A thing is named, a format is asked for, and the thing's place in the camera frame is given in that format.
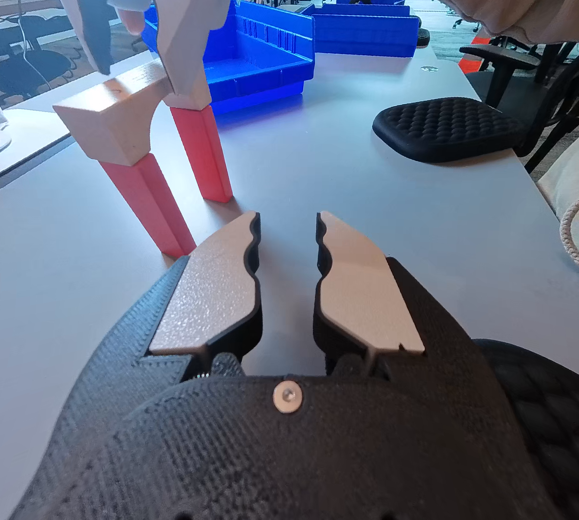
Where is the white document stand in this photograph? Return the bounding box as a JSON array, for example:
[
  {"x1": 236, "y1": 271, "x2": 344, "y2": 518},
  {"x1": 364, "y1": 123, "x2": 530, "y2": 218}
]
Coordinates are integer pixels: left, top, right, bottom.
[{"x1": 0, "y1": 104, "x2": 73, "y2": 177}]

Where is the black wrist rest pad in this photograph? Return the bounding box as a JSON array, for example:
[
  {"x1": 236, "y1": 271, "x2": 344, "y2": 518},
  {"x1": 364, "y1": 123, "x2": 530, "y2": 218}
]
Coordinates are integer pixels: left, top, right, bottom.
[
  {"x1": 475, "y1": 339, "x2": 579, "y2": 520},
  {"x1": 373, "y1": 97, "x2": 527, "y2": 163}
]

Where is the orange traffic cone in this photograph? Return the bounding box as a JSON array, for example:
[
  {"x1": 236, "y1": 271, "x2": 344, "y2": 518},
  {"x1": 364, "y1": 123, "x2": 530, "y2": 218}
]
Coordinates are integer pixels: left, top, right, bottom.
[{"x1": 460, "y1": 29, "x2": 494, "y2": 76}]

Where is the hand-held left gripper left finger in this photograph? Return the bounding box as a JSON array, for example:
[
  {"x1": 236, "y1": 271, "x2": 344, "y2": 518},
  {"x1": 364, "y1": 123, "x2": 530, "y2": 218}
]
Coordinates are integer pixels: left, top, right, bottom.
[{"x1": 150, "y1": 211, "x2": 263, "y2": 367}]

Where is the black office chair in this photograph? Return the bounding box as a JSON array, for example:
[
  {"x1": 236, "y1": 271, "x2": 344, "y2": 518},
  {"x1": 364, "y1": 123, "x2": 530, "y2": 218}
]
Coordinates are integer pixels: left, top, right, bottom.
[
  {"x1": 0, "y1": 14, "x2": 73, "y2": 97},
  {"x1": 460, "y1": 41, "x2": 579, "y2": 172}
]

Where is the pale wooden arch block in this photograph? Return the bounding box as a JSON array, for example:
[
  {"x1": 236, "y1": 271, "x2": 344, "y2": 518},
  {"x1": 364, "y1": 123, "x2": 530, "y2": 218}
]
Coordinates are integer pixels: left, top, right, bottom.
[{"x1": 53, "y1": 62, "x2": 213, "y2": 166}]

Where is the red wooden block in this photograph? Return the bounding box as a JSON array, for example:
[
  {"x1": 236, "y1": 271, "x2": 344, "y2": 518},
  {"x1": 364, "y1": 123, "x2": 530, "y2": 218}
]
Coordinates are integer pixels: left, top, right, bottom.
[
  {"x1": 98, "y1": 154, "x2": 198, "y2": 258},
  {"x1": 170, "y1": 104, "x2": 234, "y2": 204}
]

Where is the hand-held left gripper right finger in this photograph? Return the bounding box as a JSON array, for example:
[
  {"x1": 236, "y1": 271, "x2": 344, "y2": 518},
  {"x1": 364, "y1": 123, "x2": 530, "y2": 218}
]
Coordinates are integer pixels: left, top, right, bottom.
[{"x1": 313, "y1": 211, "x2": 426, "y2": 367}]

